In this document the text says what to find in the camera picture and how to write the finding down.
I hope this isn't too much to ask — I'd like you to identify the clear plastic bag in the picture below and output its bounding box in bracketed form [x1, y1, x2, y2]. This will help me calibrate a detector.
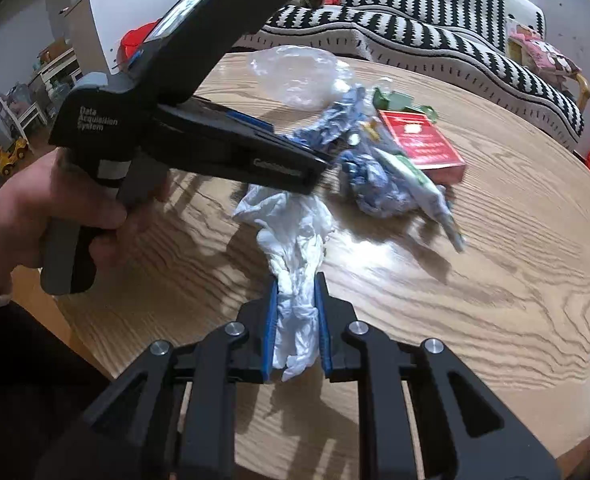
[248, 46, 353, 112]

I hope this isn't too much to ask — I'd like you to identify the white tissue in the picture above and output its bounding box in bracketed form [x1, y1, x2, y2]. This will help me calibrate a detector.
[233, 184, 334, 382]

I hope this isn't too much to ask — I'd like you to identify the white green tube wrapper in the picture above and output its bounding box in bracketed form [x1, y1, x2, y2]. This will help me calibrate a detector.
[372, 148, 464, 254]

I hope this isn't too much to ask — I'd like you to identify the blue white wrapper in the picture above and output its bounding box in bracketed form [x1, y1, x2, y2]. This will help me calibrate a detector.
[337, 151, 419, 219]

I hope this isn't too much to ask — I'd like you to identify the green toy car shell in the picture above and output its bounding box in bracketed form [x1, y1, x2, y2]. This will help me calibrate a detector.
[372, 87, 439, 124]

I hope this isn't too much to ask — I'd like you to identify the red cigarette box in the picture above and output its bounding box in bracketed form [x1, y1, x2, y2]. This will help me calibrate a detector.
[379, 110, 466, 185]

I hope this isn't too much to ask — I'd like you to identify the silver pill blister pack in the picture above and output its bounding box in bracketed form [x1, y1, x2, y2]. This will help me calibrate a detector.
[286, 84, 367, 155]

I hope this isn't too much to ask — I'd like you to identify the person's left hand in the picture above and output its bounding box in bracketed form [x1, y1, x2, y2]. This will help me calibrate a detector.
[0, 148, 171, 306]

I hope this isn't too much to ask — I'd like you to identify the red bear plastic chair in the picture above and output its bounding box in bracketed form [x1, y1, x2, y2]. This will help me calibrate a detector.
[117, 21, 157, 66]

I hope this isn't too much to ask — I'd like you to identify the white cabinet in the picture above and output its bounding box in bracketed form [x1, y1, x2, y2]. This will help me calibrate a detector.
[65, 0, 179, 75]

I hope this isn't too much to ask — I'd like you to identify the black white striped sofa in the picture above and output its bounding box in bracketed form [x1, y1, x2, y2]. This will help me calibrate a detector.
[236, 0, 584, 150]

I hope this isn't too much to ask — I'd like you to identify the pink cartoon pillow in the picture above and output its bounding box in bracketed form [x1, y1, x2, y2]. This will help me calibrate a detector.
[508, 25, 582, 77]

